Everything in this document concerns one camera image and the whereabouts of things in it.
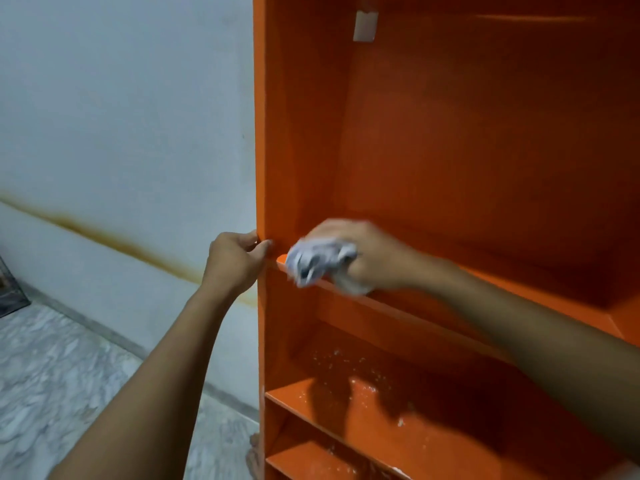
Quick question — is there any person's left hand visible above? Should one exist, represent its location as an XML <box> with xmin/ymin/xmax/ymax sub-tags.
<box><xmin>199</xmin><ymin>230</ymin><xmax>274</xmax><ymax>302</ymax></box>

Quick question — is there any person's right hand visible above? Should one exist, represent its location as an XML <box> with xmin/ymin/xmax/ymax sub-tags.
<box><xmin>302</xmin><ymin>218</ymin><xmax>443</xmax><ymax>295</ymax></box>

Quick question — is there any white cleaning cloth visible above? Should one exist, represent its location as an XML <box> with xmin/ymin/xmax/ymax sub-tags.
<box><xmin>286</xmin><ymin>238</ymin><xmax>374</xmax><ymax>297</ymax></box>

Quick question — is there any orange wooden shelf cabinet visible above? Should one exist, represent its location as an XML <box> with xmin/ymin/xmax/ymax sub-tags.
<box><xmin>252</xmin><ymin>0</ymin><xmax>640</xmax><ymax>480</ymax></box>

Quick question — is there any person's left forearm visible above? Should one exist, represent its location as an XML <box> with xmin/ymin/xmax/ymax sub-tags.
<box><xmin>47</xmin><ymin>284</ymin><xmax>237</xmax><ymax>480</ymax></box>

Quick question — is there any person's right forearm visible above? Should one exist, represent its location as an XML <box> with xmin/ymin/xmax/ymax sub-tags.
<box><xmin>426</xmin><ymin>259</ymin><xmax>640</xmax><ymax>464</ymax></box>

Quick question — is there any white plastic cabinet tag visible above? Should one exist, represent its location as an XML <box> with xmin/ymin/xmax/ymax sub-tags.
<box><xmin>352</xmin><ymin>10</ymin><xmax>380</xmax><ymax>44</ymax></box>

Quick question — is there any person's bare foot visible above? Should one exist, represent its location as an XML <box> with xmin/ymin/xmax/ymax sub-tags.
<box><xmin>244</xmin><ymin>433</ymin><xmax>262</xmax><ymax>480</ymax></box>

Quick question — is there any dark framed object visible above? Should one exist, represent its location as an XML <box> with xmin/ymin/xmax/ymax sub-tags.
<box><xmin>0</xmin><ymin>255</ymin><xmax>32</xmax><ymax>319</ymax></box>

